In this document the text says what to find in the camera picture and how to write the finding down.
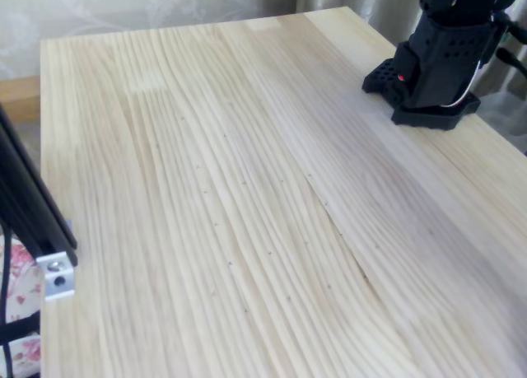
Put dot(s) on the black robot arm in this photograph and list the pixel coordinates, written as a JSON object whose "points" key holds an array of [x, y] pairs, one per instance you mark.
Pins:
{"points": [[444, 52]]}

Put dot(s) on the floral patterned cloth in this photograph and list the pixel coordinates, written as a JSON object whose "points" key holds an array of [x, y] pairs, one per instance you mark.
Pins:
{"points": [[24, 262]]}

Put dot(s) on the aluminium extrusion camera post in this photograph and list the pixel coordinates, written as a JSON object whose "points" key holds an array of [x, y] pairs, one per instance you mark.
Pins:
{"points": [[37, 213]]}

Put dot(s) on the silver metal bracket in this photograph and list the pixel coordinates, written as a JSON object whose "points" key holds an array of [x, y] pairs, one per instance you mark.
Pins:
{"points": [[57, 287]]}

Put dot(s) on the wooden frame beam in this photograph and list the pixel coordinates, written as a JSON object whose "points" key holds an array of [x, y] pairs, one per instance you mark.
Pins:
{"points": [[20, 100]]}

